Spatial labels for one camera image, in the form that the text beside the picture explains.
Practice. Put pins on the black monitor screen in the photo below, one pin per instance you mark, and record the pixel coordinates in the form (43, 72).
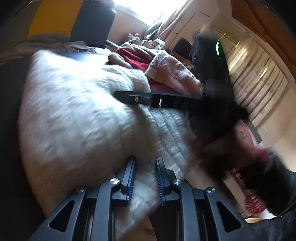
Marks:
(183, 48)

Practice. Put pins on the magenta ruffled bed cover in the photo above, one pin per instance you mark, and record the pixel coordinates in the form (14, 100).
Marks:
(250, 162)

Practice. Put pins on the pink beige knit garment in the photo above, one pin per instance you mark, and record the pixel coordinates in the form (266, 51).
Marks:
(167, 70)

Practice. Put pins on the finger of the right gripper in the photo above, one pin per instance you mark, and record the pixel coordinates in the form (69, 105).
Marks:
(156, 99)

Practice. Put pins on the grey khaki garment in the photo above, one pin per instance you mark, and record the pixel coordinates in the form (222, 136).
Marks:
(55, 42)

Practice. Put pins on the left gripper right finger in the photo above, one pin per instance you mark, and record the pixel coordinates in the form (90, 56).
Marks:
(188, 213)

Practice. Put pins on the white knitted sweater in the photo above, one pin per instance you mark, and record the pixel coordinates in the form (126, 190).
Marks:
(73, 132)

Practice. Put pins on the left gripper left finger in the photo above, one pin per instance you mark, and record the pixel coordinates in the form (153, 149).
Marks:
(88, 213)

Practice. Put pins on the red garment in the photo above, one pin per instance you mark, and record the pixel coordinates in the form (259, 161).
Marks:
(140, 58)

